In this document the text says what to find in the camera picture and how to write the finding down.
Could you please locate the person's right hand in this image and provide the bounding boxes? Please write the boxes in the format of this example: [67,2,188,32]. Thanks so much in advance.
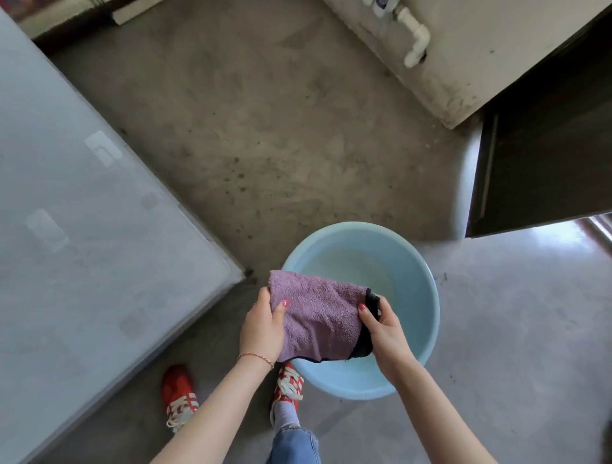
[358,295,418,386]

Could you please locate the person's left hand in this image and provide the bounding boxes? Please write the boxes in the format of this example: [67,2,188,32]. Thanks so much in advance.
[238,286,290,365]

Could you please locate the purple towel with black trim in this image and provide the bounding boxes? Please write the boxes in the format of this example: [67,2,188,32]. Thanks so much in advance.
[268,270,381,363]

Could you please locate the person's left forearm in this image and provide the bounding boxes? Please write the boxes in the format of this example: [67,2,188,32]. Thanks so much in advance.
[151,354,274,464]

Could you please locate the person's right forearm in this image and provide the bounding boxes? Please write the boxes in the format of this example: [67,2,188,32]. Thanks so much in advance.
[393,359,498,464]

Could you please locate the light blue plastic basin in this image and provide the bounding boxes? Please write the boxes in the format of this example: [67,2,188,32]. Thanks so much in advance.
[281,221,441,401]

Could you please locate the red and white right sneaker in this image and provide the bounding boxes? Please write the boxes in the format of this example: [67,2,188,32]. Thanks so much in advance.
[270,362,305,427]

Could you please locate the red and white sneaker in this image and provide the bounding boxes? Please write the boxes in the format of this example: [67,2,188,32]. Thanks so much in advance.
[161,366,200,434]
[270,362,305,427]

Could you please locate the white sock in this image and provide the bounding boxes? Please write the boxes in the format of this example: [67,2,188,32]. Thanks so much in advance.
[273,401,301,431]

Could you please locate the red and white left sneaker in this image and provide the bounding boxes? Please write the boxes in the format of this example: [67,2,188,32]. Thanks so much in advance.
[161,366,200,434]

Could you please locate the blue jeans leg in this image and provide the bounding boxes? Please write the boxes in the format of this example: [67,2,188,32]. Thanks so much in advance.
[267,427,321,464]

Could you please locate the grey glass table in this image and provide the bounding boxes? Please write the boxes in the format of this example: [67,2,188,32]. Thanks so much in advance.
[0,10,246,464]

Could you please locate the dark wooden door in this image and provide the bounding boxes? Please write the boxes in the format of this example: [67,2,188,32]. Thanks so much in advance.
[465,14,612,238]

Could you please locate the white plastic pipe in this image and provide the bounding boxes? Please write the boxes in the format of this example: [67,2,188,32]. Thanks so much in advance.
[363,0,431,69]

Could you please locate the thin beaded bracelet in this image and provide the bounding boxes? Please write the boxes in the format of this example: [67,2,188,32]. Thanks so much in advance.
[237,352,275,371]

